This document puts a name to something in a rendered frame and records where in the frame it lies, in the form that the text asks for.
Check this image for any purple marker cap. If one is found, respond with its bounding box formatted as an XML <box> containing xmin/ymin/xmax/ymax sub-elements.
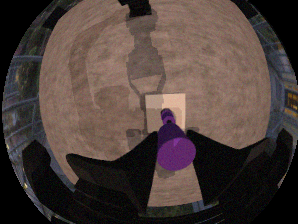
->
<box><xmin>157</xmin><ymin>123</ymin><xmax>197</xmax><ymax>171</ymax></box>

